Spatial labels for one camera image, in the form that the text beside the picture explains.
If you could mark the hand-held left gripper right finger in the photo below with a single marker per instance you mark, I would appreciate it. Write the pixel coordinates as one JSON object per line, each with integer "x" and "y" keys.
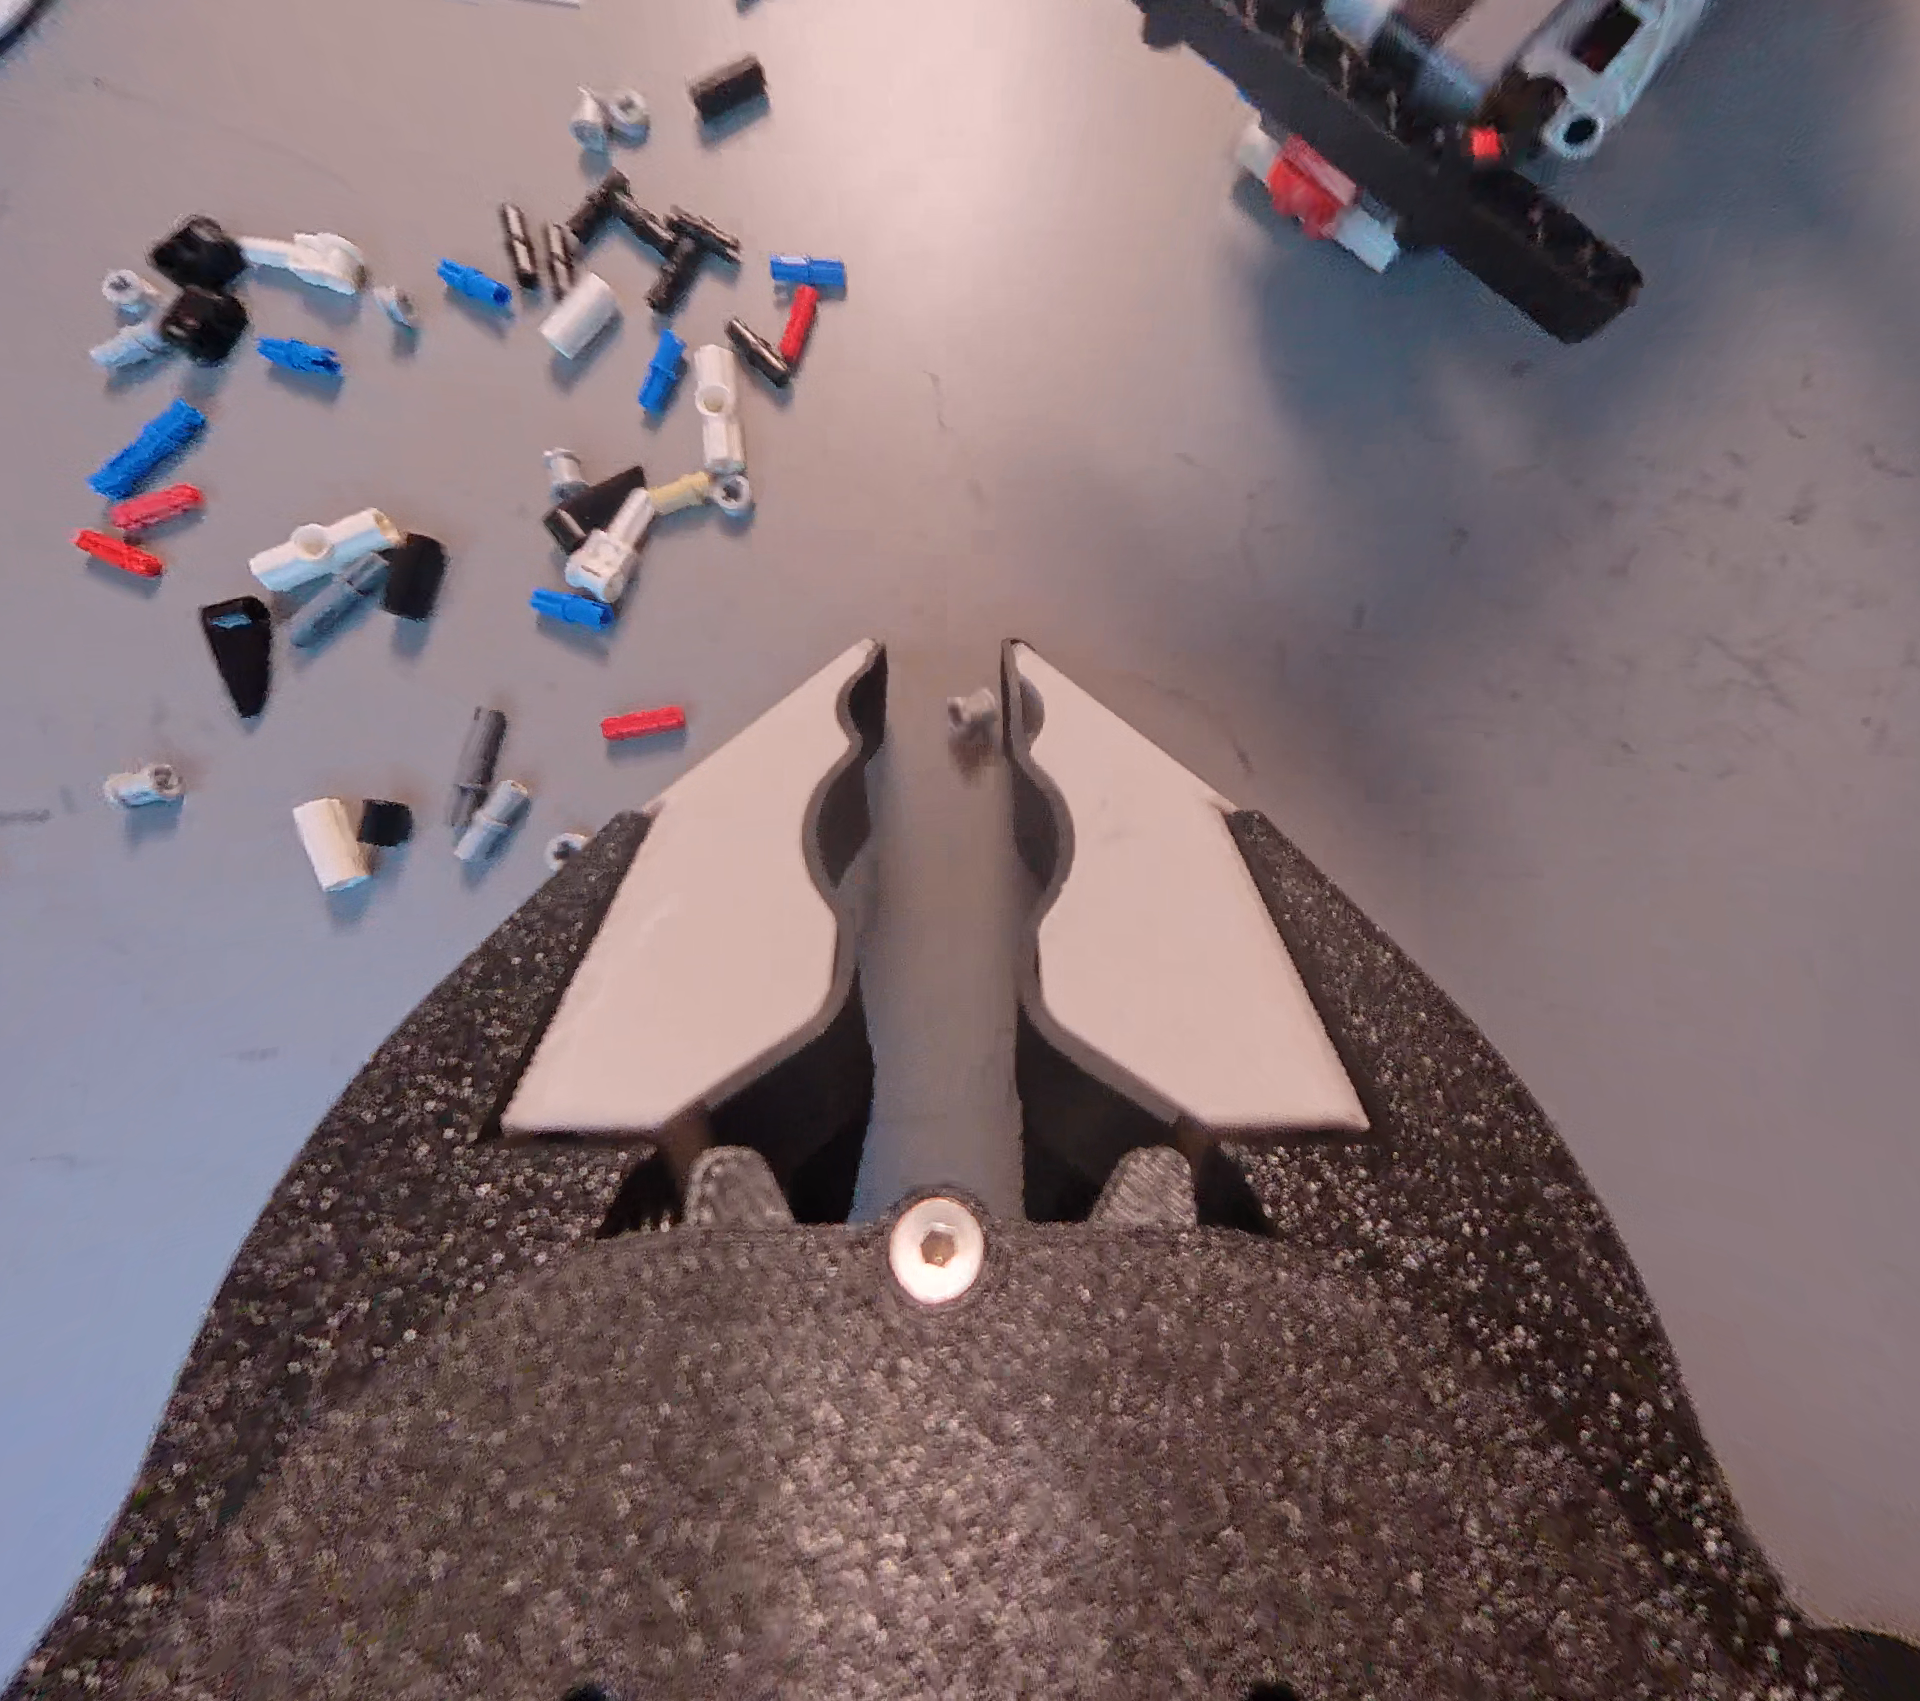
{"x": 1185, "y": 967}

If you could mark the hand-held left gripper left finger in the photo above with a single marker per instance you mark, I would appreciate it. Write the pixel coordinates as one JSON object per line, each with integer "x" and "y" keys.
{"x": 675, "y": 983}

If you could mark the small grey bushing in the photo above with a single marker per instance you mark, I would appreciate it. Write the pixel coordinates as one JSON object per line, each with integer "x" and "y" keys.
{"x": 970, "y": 712}

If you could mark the toy vehicle chassis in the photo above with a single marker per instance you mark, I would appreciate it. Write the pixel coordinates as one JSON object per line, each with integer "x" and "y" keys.
{"x": 1350, "y": 8}

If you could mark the grey desk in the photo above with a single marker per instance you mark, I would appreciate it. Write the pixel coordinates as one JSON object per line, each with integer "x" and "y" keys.
{"x": 1350, "y": 683}

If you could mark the pile of small building parts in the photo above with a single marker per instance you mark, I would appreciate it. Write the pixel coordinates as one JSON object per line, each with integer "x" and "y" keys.
{"x": 579, "y": 316}

